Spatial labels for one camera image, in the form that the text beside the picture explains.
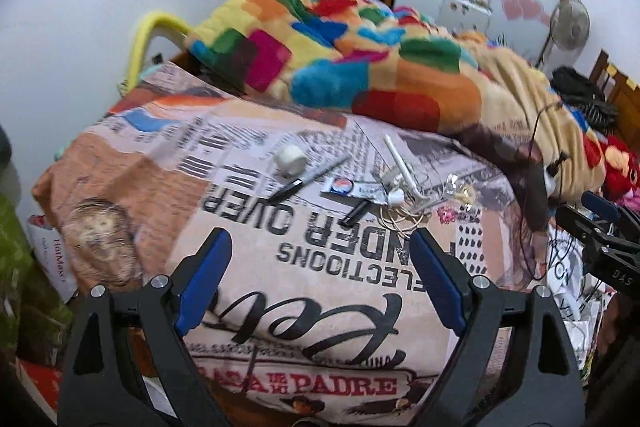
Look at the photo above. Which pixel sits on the small white cap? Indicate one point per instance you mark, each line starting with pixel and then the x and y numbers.
pixel 396 198

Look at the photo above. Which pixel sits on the dark grey cloth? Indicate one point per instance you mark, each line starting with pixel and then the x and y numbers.
pixel 4 147

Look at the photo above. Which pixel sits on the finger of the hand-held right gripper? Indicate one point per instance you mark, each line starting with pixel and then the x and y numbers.
pixel 575 217
pixel 600 203

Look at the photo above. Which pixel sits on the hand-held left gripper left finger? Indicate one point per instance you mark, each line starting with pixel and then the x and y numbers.
pixel 205 277

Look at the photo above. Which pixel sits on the white standing fan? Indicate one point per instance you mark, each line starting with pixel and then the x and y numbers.
pixel 570 24

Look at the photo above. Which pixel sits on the clear plastic wrapper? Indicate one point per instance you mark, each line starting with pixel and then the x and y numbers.
pixel 455 184

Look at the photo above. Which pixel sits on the black marker cap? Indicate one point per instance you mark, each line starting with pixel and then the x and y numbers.
pixel 355 213

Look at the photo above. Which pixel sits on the pink beaded trinket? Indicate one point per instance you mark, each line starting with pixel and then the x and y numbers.
pixel 446 214

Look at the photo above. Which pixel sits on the black pen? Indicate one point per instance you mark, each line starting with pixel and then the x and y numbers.
pixel 290 189

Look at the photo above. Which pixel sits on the green patterned cloth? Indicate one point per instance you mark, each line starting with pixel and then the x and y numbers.
pixel 20 287

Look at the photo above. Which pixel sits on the white printed bed sheet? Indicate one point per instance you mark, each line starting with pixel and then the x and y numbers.
pixel 565 267

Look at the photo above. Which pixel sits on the white plastic bag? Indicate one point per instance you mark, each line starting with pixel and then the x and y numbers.
pixel 52 252

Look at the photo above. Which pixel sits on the newspaper print pillow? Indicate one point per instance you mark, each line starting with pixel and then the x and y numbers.
pixel 300 307

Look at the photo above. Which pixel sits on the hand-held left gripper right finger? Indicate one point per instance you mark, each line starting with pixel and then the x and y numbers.
pixel 437 277

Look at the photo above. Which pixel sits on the red plush toy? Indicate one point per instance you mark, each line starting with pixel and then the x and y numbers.
pixel 620 162

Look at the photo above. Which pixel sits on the wooden headboard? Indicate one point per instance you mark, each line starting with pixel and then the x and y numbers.
pixel 625 92

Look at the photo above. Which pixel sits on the white tape roll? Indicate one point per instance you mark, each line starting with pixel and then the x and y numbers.
pixel 290 159

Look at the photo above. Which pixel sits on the colourful patchwork fleece blanket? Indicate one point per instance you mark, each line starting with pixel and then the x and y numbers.
pixel 350 57

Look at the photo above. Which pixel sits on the teal cloth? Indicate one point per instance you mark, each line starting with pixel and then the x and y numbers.
pixel 60 153

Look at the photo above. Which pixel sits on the white plastic stick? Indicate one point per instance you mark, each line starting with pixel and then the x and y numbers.
pixel 397 157

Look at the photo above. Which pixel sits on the yellow bed frame bar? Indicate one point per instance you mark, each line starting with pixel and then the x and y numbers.
pixel 150 19

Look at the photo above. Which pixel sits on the small white tube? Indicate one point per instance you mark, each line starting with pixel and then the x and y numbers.
pixel 345 187

